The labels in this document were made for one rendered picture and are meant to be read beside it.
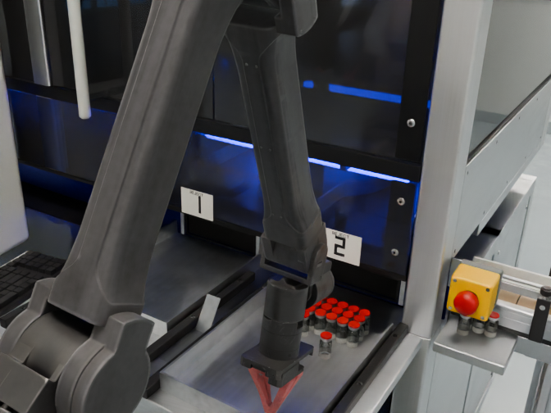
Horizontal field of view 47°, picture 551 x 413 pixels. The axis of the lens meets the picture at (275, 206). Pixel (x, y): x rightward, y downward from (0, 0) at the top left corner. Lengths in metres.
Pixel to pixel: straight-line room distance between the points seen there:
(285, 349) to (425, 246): 0.37
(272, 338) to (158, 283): 0.52
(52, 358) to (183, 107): 0.22
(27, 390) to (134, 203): 0.16
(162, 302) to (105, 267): 0.77
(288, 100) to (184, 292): 0.71
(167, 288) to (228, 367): 0.29
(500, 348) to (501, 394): 1.34
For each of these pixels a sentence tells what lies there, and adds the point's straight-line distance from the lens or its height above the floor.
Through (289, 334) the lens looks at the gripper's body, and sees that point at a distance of 0.87.
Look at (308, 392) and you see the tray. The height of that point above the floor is 0.88.
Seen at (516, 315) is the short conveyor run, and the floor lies 0.92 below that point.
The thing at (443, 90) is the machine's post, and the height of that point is 1.34.
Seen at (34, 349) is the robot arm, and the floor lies 1.26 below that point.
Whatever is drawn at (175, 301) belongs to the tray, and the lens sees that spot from 1.28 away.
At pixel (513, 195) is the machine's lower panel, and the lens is 1.93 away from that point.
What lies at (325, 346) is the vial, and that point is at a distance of 1.12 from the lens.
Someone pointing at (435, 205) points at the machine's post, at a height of 1.15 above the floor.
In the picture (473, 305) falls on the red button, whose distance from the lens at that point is 1.12.
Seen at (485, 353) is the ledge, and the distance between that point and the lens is 1.22.
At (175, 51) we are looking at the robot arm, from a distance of 0.52.
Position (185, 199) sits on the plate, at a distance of 1.38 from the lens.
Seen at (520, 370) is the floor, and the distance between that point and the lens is 2.72.
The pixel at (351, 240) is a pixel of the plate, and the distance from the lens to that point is 1.18.
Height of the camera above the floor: 1.58
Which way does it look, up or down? 24 degrees down
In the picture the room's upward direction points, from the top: 2 degrees clockwise
